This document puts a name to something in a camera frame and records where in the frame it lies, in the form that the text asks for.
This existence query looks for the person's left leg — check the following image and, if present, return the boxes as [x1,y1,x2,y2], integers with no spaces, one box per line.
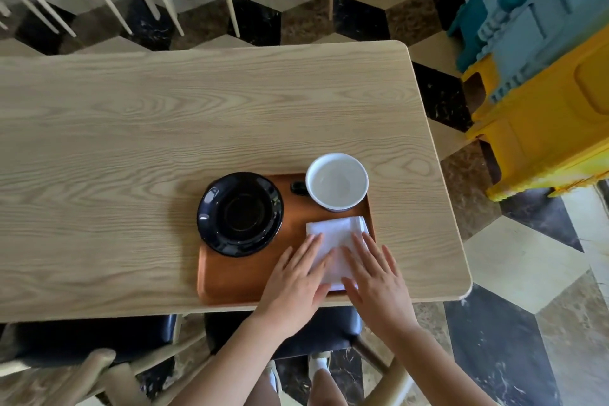
[247,379,288,406]

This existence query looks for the person's right hand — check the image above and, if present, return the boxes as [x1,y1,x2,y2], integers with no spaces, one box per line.
[342,232,420,343]

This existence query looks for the person's left forearm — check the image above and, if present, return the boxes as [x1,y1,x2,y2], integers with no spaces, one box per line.
[169,311,307,406]

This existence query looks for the yellow plastic stool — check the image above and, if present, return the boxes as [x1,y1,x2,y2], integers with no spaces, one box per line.
[461,25,609,203]

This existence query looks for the black glossy saucer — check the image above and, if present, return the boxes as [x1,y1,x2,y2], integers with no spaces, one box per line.
[196,172,285,258]

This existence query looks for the person's left hand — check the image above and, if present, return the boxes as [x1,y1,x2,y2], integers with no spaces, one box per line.
[257,233,337,332]

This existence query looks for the person's white shoe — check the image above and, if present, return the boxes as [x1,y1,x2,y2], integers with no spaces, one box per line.
[308,352,332,375]
[265,360,283,393]

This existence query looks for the white napkin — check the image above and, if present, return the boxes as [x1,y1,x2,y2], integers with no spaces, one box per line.
[305,215,371,292]

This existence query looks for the person's right forearm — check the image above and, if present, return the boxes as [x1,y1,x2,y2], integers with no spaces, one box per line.
[377,319,498,406]

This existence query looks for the light blue plastic stool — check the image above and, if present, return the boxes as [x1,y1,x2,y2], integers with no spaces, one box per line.
[476,0,609,104]

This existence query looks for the person's white right shoe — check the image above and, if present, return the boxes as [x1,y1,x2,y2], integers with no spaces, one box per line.
[308,352,332,375]

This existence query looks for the brown wooden tray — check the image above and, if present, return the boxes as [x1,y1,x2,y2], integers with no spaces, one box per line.
[196,173,377,307]

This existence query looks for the person's leg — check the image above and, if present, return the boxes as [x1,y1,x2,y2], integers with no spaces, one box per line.
[310,369,350,406]
[247,379,288,406]

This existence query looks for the teal plastic stool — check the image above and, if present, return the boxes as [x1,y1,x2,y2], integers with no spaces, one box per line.
[446,0,507,73]

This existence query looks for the white cup with black handle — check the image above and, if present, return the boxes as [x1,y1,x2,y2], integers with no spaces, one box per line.
[290,153,370,213]

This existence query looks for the person's white left shoe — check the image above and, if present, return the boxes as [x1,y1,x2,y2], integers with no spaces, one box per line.
[265,360,283,393]

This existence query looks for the person's right leg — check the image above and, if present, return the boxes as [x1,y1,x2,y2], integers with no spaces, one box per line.
[310,369,350,406]

